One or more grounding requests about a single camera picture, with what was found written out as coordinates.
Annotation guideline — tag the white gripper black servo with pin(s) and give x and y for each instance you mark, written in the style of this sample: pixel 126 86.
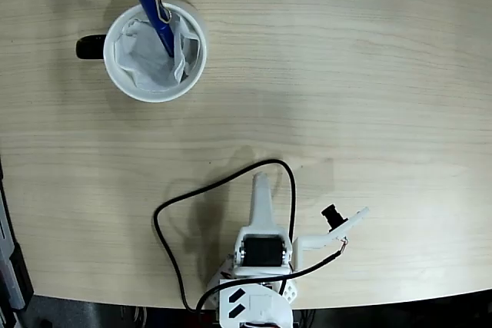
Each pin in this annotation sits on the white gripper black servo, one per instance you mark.
pixel 258 250

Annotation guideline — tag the blue pen with metal clip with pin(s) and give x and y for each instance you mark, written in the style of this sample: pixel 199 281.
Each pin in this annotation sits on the blue pen with metal clip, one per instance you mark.
pixel 154 13

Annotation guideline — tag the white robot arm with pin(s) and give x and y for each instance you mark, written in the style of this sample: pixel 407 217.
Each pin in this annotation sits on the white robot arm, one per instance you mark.
pixel 257 301

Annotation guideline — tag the crumpled white tissue paper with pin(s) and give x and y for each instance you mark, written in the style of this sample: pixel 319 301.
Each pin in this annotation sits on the crumpled white tissue paper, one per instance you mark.
pixel 146 63

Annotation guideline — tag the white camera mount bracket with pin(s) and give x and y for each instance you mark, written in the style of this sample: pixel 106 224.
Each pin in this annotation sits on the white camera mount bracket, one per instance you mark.
pixel 315 241

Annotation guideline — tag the small black camera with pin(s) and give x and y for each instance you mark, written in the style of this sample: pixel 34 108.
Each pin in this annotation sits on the small black camera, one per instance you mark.
pixel 333 217

